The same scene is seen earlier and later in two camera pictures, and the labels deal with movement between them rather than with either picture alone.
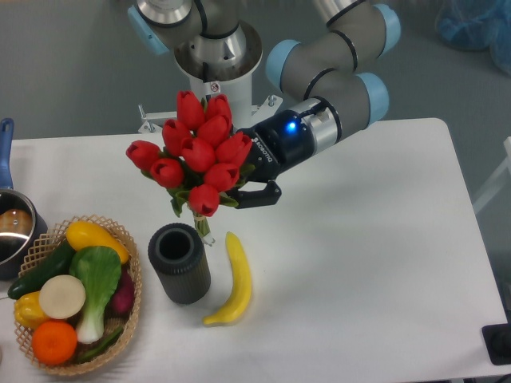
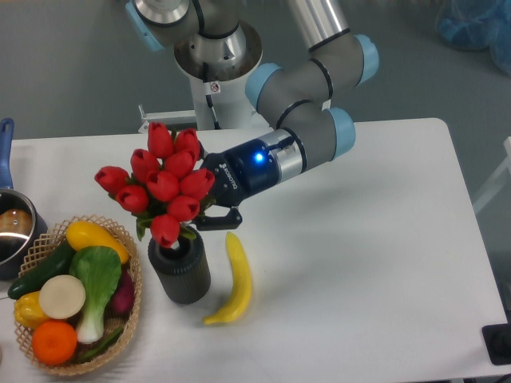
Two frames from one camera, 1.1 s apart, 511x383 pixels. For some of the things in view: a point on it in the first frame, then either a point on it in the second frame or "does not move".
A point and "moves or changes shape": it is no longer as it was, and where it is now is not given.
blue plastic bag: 477,25 does not move
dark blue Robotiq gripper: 280,143 → 243,170
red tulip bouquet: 200,159 moves or changes shape
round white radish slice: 62,297 does not move
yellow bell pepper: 27,309 does not move
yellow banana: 245,282 does not move
